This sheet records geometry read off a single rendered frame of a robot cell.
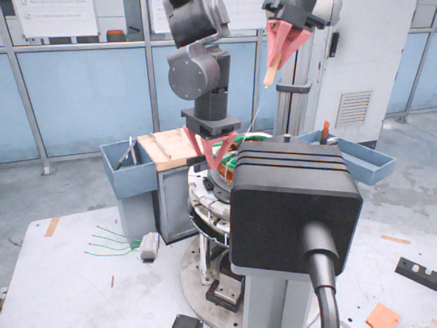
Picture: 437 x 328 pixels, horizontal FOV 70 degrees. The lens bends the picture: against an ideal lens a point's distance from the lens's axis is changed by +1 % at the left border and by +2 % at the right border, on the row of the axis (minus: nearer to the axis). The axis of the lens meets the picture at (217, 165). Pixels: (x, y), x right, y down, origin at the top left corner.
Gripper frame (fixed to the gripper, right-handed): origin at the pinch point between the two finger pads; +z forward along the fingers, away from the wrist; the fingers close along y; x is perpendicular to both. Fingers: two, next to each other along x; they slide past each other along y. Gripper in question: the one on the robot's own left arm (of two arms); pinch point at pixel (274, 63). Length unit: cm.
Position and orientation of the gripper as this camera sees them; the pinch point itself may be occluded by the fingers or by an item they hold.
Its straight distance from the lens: 61.4
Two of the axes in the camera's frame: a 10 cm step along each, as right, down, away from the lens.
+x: -2.3, -4.0, 8.9
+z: -3.3, 8.9, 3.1
